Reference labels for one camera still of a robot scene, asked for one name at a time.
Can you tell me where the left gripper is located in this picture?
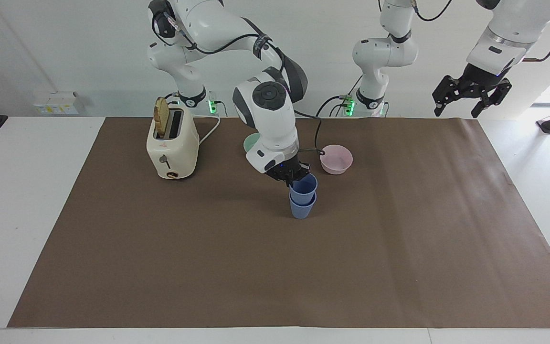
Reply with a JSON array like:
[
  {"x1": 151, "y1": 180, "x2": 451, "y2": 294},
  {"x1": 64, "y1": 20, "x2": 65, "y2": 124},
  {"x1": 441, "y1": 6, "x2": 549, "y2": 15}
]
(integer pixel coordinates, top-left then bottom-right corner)
[{"x1": 431, "y1": 62, "x2": 513, "y2": 119}]

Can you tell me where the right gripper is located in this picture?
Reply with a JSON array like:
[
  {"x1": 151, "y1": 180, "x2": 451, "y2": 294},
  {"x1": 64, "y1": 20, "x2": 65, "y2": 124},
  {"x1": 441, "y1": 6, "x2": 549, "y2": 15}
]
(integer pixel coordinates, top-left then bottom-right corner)
[{"x1": 264, "y1": 154, "x2": 311, "y2": 189}]

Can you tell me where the blue plastic cup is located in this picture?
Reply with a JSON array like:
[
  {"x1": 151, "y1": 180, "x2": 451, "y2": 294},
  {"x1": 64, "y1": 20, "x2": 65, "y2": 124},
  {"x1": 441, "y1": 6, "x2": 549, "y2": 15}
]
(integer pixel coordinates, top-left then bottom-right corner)
[
  {"x1": 289, "y1": 192, "x2": 317, "y2": 220},
  {"x1": 288, "y1": 172, "x2": 319, "y2": 206}
]

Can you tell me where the pink bowl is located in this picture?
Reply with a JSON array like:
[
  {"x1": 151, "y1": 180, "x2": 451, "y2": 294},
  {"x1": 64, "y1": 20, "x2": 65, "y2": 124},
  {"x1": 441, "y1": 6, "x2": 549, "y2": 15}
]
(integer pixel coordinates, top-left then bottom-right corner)
[{"x1": 320, "y1": 144, "x2": 354, "y2": 175}]

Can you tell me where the light green bowl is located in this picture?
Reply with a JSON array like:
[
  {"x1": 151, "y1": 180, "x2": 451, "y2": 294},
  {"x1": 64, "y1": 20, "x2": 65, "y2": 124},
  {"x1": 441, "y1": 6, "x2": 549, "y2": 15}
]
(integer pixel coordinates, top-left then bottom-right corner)
[{"x1": 243, "y1": 132, "x2": 262, "y2": 155}]

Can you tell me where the cream toaster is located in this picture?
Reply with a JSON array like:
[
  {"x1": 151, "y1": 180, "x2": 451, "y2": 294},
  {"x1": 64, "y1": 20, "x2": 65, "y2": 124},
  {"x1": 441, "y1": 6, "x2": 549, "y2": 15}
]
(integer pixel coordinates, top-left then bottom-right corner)
[{"x1": 146, "y1": 106, "x2": 201, "y2": 181}]

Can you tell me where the toast bread slice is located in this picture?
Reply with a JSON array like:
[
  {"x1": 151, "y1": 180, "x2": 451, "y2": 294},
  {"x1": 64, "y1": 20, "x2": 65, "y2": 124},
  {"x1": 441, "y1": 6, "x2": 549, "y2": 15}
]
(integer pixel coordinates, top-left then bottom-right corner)
[{"x1": 154, "y1": 97, "x2": 171, "y2": 140}]

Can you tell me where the white toaster cable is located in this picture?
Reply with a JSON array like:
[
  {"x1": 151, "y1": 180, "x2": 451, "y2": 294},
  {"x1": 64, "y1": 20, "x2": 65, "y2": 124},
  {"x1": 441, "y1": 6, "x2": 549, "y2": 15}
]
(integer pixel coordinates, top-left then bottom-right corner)
[{"x1": 192, "y1": 114, "x2": 222, "y2": 147}]

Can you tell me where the white wall socket box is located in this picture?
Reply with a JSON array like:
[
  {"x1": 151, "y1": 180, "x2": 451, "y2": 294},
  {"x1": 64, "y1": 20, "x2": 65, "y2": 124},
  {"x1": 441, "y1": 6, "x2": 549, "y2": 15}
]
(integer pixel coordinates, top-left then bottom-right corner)
[{"x1": 33, "y1": 90, "x2": 79, "y2": 116}]

